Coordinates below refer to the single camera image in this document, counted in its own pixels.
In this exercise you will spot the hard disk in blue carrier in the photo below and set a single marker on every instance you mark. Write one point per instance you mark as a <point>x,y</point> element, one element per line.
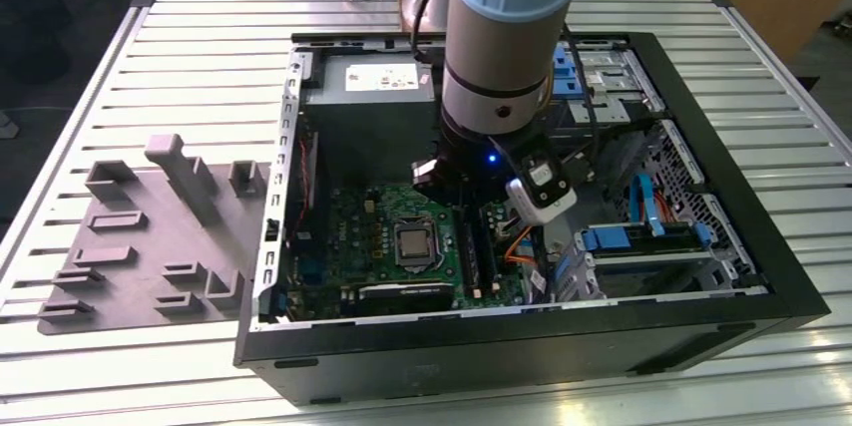
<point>609,239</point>

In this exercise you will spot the grey plastic parts rack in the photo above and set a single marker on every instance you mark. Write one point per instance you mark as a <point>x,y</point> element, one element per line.
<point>154,246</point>

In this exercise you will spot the blue plastic drive latch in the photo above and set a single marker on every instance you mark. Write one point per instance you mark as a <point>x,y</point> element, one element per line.
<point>566,72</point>

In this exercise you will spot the black open PC case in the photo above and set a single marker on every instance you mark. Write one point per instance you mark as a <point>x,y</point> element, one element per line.
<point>466,361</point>

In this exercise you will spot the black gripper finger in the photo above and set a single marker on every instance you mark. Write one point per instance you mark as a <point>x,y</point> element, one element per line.
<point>430,179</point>

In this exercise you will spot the silver metal drive cage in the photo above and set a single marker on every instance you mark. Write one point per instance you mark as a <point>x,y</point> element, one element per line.
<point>622,112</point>

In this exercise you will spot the silver CPU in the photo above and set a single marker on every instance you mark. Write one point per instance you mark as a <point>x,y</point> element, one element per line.
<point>414,245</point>

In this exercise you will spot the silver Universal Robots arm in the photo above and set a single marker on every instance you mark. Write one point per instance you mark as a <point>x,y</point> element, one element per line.
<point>499,57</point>

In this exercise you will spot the black graphics card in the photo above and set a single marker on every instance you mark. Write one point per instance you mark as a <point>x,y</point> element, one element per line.
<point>399,302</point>

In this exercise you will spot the silver metal disk bay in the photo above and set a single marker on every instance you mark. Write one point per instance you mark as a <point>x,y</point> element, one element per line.
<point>653,259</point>

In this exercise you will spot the green motherboard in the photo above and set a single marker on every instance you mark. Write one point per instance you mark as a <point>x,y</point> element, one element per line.
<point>353,206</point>

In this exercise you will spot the grey power supply unit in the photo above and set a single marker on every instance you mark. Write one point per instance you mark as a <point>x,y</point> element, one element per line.
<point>359,122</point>

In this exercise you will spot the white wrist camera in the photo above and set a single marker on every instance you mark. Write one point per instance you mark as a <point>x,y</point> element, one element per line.
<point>543,196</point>

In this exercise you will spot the black CPU socket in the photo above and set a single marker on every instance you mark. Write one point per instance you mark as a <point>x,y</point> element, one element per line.
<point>414,220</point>

